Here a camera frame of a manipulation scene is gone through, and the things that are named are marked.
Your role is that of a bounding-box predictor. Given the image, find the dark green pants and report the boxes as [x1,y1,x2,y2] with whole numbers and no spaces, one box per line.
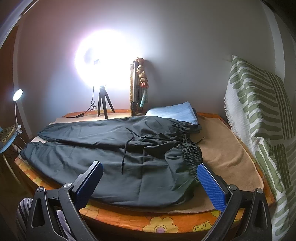
[21,116,203,208]

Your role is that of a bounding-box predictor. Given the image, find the beige blanket mat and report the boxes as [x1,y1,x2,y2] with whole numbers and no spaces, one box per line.
[34,114,265,215]

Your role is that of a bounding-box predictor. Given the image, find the striped cloth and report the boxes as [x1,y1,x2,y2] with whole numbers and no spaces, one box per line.
[16,197,75,240]

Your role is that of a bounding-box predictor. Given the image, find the blue chair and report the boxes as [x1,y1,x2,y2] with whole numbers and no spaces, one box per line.
[0,125,17,153]

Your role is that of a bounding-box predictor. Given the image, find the folded light blue cloth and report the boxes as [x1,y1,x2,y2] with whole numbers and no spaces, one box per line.
[145,101,202,133]

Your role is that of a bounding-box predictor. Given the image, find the black tripod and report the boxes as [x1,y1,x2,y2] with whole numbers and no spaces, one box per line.
[97,86,115,120]

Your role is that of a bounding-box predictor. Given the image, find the green white patterned blanket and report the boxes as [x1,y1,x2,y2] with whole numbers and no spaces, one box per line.
[224,55,295,240]

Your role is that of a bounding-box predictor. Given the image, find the white clip desk lamp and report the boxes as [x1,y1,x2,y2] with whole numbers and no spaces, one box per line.
[13,89,23,135]

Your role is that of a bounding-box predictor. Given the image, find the black light cable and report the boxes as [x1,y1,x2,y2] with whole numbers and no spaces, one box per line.
[63,86,98,118]

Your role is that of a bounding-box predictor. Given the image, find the bright ring light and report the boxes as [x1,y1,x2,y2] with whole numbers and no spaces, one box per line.
[74,28,145,93]

